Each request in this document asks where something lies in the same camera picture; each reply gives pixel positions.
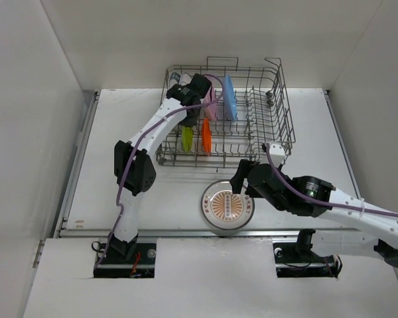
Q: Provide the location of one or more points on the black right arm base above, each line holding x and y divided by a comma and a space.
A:
290, 264

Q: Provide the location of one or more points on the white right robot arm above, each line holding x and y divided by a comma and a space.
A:
368, 230

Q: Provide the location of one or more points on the brown sunburst pattern plate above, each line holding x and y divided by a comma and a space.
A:
224, 209

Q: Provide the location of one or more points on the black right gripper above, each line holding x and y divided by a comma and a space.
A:
237, 179

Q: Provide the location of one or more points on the grey wire dish rack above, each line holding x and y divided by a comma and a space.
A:
253, 109

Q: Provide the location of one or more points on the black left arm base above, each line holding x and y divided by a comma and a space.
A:
141, 265

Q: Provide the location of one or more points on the pink plastic plate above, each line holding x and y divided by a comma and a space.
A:
211, 110

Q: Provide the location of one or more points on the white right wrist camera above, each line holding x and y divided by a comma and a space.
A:
276, 153

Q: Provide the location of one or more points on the orange plastic plate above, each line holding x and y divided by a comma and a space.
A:
206, 136

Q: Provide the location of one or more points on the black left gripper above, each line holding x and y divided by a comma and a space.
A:
191, 121

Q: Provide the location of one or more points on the blue plastic plate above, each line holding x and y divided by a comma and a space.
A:
230, 102

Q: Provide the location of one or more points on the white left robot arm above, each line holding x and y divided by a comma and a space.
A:
133, 165

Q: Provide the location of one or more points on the green plastic plate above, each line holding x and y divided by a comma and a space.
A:
187, 134

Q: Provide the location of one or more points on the aluminium rail frame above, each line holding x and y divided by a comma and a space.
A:
54, 227

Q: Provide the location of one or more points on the green rimmed white plate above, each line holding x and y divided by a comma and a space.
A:
174, 79

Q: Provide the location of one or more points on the white plate with emblem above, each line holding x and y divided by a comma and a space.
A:
185, 79

